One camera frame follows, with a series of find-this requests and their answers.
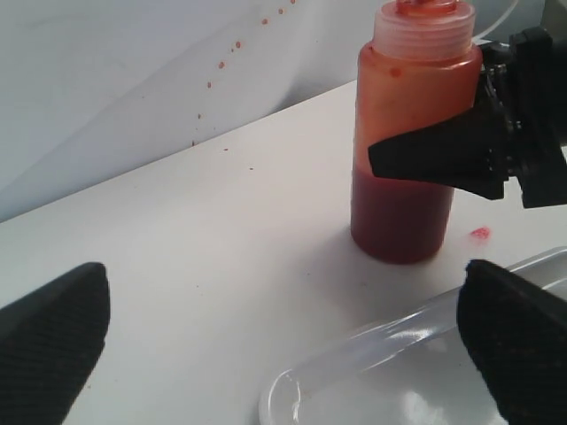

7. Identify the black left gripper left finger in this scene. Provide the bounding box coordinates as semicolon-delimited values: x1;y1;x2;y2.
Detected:
1;262;110;424

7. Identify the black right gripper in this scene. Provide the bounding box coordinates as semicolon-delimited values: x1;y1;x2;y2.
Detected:
368;27;566;208

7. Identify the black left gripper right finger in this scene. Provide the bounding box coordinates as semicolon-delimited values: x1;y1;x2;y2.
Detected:
456;259;566;424

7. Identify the ketchup squeeze bottle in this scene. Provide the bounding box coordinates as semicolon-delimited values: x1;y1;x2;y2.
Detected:
350;1;505;264

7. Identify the white rectangular plastic tray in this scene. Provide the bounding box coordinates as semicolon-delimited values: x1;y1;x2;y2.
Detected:
257;246;567;425

